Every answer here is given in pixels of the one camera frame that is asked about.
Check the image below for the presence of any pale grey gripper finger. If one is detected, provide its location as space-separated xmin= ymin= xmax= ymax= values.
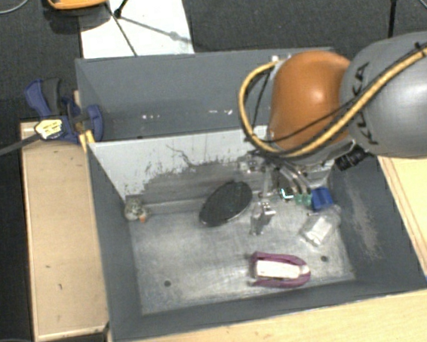
xmin=247 ymin=205 xmax=266 ymax=238
xmin=258 ymin=197 xmax=279 ymax=223

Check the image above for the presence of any black round disc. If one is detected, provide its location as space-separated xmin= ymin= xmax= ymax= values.
xmin=195 ymin=178 xmax=256 ymax=230

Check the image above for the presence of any purple and white stapler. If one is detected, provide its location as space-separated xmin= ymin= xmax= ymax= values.
xmin=246 ymin=246 xmax=313 ymax=294

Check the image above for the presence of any clear plastic bottle blue cap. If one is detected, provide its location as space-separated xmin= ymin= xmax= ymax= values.
xmin=294 ymin=185 xmax=346 ymax=249

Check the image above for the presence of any grey metal bin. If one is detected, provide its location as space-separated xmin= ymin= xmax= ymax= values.
xmin=73 ymin=23 xmax=427 ymax=342

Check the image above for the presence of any pale wood board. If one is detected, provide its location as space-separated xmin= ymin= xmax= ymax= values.
xmin=11 ymin=114 xmax=112 ymax=342

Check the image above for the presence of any black cylinder on white bracket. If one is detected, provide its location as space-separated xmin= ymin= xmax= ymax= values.
xmin=333 ymin=146 xmax=370 ymax=173

